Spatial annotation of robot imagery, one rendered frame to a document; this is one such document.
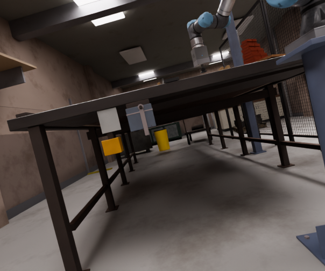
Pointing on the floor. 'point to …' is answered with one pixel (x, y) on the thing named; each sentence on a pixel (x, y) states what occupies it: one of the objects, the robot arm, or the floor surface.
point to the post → (246, 102)
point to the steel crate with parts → (138, 142)
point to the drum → (162, 139)
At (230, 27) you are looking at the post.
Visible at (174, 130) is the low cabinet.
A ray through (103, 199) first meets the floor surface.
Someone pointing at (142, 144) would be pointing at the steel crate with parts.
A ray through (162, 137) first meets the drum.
